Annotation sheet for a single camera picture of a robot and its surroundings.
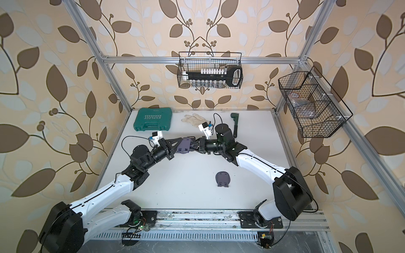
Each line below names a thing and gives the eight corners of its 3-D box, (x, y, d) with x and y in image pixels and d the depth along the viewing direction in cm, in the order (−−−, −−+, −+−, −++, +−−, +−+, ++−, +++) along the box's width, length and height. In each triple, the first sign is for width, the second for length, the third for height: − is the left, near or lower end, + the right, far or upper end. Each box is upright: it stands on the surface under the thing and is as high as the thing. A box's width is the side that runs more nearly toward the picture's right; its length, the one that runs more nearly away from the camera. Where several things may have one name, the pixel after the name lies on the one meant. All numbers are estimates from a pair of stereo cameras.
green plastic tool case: (133, 130, 109) (131, 127, 106) (141, 110, 122) (139, 107, 119) (171, 131, 109) (169, 127, 106) (174, 110, 122) (174, 107, 119)
